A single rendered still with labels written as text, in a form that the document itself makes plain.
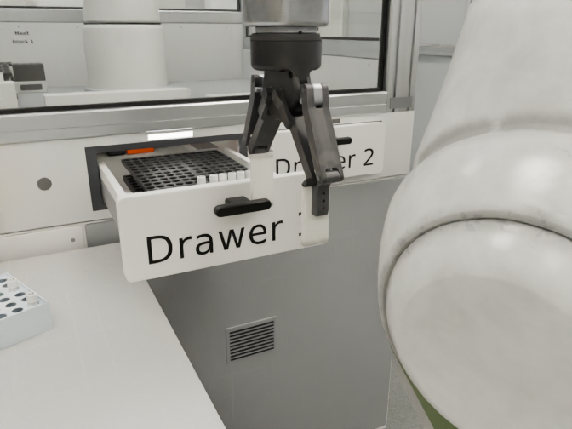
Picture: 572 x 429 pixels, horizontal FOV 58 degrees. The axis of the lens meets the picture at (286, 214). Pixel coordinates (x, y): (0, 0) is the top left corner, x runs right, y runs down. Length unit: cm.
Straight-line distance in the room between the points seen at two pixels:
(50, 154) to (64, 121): 6
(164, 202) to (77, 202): 33
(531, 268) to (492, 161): 4
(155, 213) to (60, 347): 19
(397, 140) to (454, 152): 99
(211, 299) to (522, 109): 93
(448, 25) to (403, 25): 148
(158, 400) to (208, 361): 59
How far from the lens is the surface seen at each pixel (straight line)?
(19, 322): 70
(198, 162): 90
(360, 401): 146
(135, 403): 57
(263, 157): 65
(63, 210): 95
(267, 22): 53
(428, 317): 20
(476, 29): 24
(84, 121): 92
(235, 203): 64
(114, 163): 99
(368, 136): 112
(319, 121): 51
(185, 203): 65
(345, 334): 130
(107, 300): 76
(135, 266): 66
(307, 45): 54
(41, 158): 93
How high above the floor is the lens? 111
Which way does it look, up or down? 20 degrees down
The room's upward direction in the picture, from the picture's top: straight up
